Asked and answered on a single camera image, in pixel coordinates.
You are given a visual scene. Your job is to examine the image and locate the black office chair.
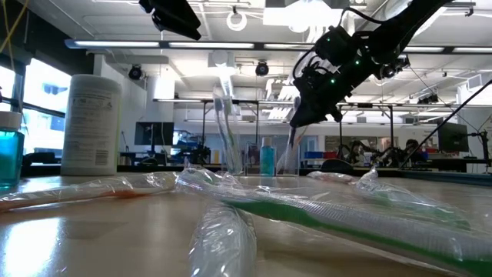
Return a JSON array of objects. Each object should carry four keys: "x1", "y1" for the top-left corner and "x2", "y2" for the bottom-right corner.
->
[{"x1": 321, "y1": 158, "x2": 354, "y2": 173}]

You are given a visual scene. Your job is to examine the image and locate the black hanging arm cable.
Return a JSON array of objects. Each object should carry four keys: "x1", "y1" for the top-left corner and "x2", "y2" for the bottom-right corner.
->
[{"x1": 398, "y1": 78, "x2": 492, "y2": 171}]

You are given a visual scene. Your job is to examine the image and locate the orange white toothbrush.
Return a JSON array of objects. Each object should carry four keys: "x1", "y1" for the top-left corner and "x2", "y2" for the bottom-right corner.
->
[{"x1": 294, "y1": 125, "x2": 310, "y2": 155}]

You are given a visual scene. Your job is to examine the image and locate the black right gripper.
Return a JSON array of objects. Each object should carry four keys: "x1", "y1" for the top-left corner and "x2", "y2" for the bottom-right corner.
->
[{"x1": 289, "y1": 82, "x2": 353, "y2": 129}]

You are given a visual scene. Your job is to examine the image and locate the white wipes canister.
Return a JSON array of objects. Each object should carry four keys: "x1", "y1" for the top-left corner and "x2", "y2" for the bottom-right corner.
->
[{"x1": 60, "y1": 74, "x2": 123, "y2": 177}]

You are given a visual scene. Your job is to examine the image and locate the clear acrylic organizer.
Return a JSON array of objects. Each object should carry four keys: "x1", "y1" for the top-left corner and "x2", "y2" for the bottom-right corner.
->
[{"x1": 221, "y1": 141, "x2": 301, "y2": 177}]

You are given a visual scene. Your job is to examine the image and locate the black computer monitor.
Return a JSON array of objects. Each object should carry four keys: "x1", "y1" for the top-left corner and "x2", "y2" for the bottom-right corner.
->
[
  {"x1": 437, "y1": 121, "x2": 470, "y2": 153},
  {"x1": 134, "y1": 122, "x2": 175, "y2": 146}
]

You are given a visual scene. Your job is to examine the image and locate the person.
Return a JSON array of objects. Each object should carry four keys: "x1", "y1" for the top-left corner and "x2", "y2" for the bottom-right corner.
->
[{"x1": 404, "y1": 138, "x2": 428, "y2": 165}]

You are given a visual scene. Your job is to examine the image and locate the blue mouthwash bottle white cap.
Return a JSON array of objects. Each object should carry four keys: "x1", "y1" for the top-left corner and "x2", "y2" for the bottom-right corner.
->
[
  {"x1": 0, "y1": 111, "x2": 26, "y2": 189},
  {"x1": 260, "y1": 137, "x2": 276, "y2": 176}
]

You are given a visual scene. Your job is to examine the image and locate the white ceiling ring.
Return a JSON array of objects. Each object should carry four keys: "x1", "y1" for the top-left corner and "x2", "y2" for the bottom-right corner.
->
[{"x1": 225, "y1": 10, "x2": 248, "y2": 32}]

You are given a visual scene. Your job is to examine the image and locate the blue toothbrush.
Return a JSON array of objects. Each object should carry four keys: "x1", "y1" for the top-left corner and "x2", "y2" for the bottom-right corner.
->
[{"x1": 276, "y1": 95, "x2": 304, "y2": 175}]

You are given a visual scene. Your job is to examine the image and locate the overhead light bar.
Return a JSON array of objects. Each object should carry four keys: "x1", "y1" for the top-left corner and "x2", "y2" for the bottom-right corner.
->
[{"x1": 65, "y1": 38, "x2": 492, "y2": 54}]

